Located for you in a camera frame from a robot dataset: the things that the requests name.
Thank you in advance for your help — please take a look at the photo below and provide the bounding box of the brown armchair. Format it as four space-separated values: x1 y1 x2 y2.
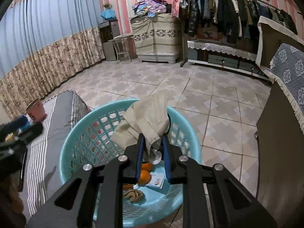
256 17 303 227

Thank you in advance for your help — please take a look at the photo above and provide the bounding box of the blue crumpled plastic bag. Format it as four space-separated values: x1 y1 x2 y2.
9 115 30 131

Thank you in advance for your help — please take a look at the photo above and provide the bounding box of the black phone case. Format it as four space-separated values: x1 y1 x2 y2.
16 147 28 192

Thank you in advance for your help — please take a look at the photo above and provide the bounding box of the pile of clothes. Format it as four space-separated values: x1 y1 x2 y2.
132 0 172 17

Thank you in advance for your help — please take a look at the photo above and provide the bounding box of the cloth covered cabinet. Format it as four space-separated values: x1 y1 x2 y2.
130 13 182 64

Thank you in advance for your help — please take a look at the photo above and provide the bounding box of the beige cloth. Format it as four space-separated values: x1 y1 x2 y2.
110 92 169 157

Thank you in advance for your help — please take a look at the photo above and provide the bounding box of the water dispenser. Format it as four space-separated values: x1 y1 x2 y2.
99 20 120 61

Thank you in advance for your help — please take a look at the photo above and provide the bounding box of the blue floral curtain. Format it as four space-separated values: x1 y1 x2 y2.
1 0 105 118

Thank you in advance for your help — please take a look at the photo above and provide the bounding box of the clothes rack with garments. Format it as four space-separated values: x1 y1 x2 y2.
173 0 298 56

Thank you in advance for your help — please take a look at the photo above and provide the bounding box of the grey striped table cloth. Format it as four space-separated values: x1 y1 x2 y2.
20 90 91 220

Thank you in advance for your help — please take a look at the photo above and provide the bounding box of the brown paper bag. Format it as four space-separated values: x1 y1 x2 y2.
123 184 144 203

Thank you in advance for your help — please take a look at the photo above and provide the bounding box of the low tv stand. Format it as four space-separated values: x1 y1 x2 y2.
187 40 268 80

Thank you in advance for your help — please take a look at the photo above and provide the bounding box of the small folding table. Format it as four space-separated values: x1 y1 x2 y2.
109 33 133 63

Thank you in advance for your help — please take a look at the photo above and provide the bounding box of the light blue plastic basket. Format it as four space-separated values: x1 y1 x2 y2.
59 99 201 227

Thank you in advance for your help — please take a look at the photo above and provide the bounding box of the blue lace sofa cover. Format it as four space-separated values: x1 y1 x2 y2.
268 43 304 129

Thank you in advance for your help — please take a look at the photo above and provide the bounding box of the orange fruit in basket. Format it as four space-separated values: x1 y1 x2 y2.
138 162 153 185

